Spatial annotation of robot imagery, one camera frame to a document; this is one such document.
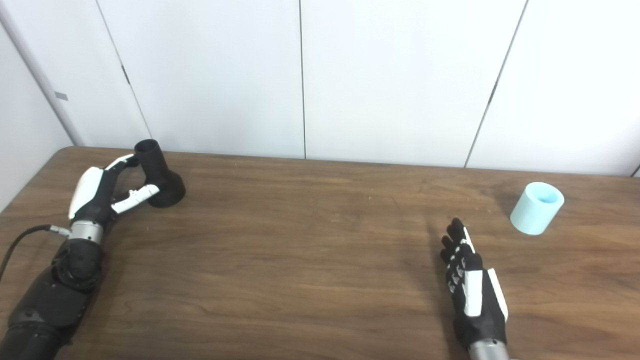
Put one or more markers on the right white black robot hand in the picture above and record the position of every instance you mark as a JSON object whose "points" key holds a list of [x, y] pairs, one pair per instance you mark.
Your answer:
{"points": [[480, 315]]}

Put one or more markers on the black flared nozzle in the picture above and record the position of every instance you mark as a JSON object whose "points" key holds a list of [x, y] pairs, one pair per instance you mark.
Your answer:
{"points": [[167, 190]]}

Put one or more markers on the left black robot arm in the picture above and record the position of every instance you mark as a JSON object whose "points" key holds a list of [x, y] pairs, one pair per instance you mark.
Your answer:
{"points": [[50, 300]]}

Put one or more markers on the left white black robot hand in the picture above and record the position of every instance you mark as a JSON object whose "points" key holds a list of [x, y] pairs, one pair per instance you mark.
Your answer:
{"points": [[92, 195]]}

